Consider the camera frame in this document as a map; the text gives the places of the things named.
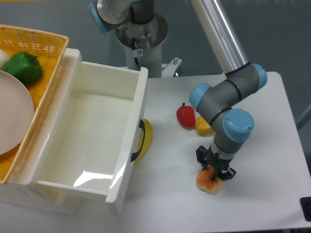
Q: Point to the beige round plate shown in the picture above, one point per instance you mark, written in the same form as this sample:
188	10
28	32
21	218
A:
16	111

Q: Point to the red bell pepper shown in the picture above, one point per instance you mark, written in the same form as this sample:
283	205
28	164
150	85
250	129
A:
186	116

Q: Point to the white round vegetable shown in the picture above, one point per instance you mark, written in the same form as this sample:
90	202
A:
4	58

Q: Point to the black object at table edge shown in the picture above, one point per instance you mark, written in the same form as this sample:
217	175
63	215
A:
306	207

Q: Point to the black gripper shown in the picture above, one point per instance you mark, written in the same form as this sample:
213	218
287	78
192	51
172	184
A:
222	170

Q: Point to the yellow bell pepper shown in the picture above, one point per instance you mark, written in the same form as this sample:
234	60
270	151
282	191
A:
202	127

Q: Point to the black drawer handle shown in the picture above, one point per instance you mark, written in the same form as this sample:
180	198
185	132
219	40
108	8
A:
136	154

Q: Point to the green bell pepper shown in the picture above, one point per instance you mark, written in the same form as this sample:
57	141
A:
24	66

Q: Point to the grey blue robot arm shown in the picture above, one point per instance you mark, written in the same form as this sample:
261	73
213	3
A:
216	104

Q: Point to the yellow woven basket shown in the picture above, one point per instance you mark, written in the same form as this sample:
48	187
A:
49	49

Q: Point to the white open drawer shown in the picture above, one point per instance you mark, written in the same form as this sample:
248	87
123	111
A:
98	132

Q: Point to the yellow banana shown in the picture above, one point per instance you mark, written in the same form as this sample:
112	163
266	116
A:
148	139

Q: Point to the white drawer cabinet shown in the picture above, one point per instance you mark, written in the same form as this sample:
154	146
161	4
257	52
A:
22	187

